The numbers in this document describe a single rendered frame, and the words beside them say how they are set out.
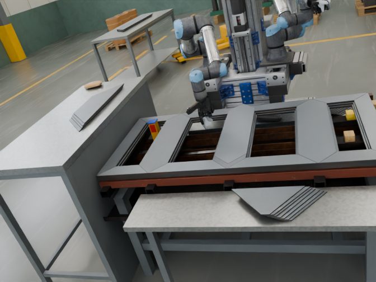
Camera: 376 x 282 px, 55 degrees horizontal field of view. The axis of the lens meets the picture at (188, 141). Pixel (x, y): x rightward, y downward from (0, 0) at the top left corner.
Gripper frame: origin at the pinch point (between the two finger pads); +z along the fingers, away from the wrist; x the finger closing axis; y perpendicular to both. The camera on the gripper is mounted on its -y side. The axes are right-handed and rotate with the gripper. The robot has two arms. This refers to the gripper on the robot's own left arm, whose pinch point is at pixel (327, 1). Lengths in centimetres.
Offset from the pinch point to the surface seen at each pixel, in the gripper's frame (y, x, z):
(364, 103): 62, -7, 9
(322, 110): 59, 17, 5
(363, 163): 60, 23, 61
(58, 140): 17, 170, -7
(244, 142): 52, 68, 18
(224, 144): 50, 78, 14
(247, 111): 53, 55, -21
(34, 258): 82, 222, 6
